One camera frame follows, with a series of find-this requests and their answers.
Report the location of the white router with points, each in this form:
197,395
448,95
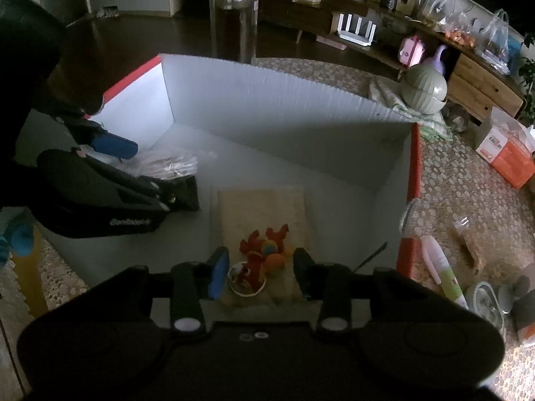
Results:
355,38

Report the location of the clear plastic piece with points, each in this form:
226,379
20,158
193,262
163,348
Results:
408,217

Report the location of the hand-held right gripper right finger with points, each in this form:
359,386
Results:
301,277

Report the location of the clear plastic packet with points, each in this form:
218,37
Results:
167,165

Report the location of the black stick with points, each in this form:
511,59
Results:
370,257

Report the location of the orange red plush toy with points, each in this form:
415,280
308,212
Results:
267,242

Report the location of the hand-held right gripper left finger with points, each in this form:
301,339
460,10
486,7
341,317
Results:
219,275

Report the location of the beige mat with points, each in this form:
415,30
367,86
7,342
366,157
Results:
259,213

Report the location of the white cardboard box red edge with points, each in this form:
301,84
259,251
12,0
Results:
292,154

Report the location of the pink toy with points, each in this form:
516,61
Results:
411,50

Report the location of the tall glass jar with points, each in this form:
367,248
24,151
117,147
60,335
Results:
234,29

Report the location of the orange white tissue box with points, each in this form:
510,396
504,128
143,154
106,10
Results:
510,158

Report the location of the white green tube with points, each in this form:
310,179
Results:
443,275

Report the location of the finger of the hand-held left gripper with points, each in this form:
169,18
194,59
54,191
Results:
115,147
184,194

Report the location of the person's left hand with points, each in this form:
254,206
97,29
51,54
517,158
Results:
21,238

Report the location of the plastic bag with orange contents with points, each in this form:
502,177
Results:
455,21

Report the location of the wooden sideboard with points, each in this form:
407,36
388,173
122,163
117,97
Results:
292,12

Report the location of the stacked grey-green bowls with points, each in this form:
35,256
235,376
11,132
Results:
422,87

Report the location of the green white cloth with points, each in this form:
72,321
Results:
384,92

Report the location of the grey round case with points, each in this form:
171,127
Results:
485,307

